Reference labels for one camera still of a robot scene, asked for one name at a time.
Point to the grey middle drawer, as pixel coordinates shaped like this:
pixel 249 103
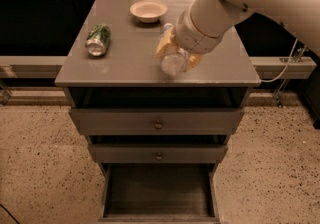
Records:
pixel 156 153

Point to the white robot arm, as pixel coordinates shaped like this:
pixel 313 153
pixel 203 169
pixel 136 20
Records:
pixel 299 17

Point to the clear plastic water bottle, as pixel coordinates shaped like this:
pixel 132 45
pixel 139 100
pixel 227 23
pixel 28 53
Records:
pixel 174 64

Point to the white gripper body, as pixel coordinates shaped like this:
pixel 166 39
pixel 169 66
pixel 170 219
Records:
pixel 190 38

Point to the grey wooden drawer cabinet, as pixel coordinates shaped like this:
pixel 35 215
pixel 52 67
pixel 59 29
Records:
pixel 129 77

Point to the green soda can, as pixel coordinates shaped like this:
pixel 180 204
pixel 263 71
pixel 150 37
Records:
pixel 98 40

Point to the grey top drawer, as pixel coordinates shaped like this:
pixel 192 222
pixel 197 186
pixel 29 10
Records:
pixel 152 122

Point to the white paper bowl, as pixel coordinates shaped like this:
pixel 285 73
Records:
pixel 148 11

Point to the grey open bottom drawer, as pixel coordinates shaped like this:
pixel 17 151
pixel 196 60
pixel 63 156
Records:
pixel 159 194

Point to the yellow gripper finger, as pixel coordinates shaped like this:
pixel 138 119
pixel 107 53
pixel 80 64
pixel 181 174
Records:
pixel 167 44
pixel 193 61

